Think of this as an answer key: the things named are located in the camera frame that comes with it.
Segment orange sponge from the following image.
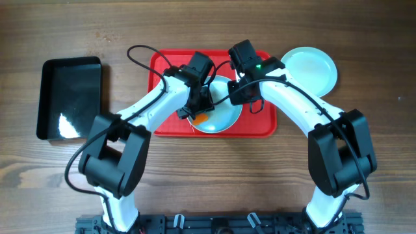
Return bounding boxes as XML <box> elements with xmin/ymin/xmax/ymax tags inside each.
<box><xmin>192</xmin><ymin>113</ymin><xmax>209</xmax><ymax>125</ymax></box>

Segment light blue plate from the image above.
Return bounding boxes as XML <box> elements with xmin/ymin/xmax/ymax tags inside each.
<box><xmin>187</xmin><ymin>75</ymin><xmax>242</xmax><ymax>134</ymax></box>
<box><xmin>281</xmin><ymin>47</ymin><xmax>338</xmax><ymax>98</ymax></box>

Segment light blue plate top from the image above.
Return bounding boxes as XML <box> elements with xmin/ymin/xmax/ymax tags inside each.
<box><xmin>281</xmin><ymin>47</ymin><xmax>338</xmax><ymax>98</ymax></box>

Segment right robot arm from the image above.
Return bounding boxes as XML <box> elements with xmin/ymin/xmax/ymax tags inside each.
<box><xmin>228</xmin><ymin>40</ymin><xmax>378</xmax><ymax>233</ymax></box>

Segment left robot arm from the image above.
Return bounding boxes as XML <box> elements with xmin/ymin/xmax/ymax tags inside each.
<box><xmin>74</xmin><ymin>52</ymin><xmax>214</xmax><ymax>233</ymax></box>

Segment red plastic tray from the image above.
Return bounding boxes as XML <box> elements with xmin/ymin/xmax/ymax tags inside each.
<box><xmin>150</xmin><ymin>49</ymin><xmax>278</xmax><ymax>138</ymax></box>

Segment black rectangular water basin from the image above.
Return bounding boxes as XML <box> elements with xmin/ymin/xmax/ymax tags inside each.
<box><xmin>36</xmin><ymin>57</ymin><xmax>102</xmax><ymax>140</ymax></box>

